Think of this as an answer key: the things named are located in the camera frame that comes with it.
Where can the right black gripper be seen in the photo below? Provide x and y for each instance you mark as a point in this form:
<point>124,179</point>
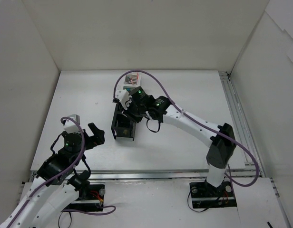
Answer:
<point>131,110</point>

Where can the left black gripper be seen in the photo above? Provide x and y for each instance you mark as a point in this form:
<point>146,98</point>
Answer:
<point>90,141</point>

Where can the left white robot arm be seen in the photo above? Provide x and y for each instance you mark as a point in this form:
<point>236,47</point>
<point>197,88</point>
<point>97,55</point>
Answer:
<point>56,185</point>

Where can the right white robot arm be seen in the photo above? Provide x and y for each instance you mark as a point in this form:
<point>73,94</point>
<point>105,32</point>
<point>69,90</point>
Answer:
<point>220,140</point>

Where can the black two-slot container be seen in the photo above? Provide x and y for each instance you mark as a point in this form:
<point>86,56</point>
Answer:
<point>121,122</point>

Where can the white two-slot container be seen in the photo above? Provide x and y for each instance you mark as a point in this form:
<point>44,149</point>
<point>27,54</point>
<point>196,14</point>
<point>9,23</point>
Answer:
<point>128,86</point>

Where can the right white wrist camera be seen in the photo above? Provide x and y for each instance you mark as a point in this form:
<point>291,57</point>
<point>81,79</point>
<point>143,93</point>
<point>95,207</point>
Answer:
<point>123,98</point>

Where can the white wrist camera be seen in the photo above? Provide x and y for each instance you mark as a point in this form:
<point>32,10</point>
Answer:
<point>123,98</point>
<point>70,123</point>

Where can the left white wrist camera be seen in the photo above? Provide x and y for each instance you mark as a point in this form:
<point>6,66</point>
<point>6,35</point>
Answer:
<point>70,123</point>

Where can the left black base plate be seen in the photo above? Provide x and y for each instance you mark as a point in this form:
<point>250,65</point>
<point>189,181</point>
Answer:
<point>90,201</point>

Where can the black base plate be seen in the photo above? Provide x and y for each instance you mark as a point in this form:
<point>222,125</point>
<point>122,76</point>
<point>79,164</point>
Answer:
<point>203,196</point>
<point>90,201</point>

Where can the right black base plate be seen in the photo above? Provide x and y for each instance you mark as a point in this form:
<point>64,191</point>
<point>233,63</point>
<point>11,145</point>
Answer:
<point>203,196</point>

